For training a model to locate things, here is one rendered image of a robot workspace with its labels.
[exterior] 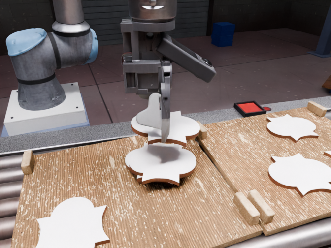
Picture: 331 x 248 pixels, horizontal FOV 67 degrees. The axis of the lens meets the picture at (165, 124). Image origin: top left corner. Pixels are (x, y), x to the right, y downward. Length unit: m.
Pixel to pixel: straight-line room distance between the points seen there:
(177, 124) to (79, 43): 0.49
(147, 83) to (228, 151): 0.30
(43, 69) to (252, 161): 0.67
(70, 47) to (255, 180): 0.67
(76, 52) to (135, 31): 0.49
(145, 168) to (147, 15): 0.28
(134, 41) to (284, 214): 0.41
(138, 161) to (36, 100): 0.48
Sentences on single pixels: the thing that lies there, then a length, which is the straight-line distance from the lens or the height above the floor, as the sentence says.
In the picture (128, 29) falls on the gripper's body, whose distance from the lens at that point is 0.42.
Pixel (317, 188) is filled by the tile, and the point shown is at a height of 0.95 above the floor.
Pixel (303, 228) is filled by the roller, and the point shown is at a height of 0.92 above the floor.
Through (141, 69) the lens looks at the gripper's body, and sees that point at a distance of 0.42.
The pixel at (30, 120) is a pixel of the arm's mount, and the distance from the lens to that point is 0.90.
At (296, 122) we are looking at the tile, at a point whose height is 0.95.
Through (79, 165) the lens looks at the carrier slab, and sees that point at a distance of 0.62.
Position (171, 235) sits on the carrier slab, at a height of 0.94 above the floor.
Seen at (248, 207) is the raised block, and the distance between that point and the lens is 0.49.
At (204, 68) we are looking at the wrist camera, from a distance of 0.44.
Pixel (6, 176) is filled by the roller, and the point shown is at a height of 0.91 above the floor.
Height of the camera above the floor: 1.32
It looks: 32 degrees down
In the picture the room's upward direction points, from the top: straight up
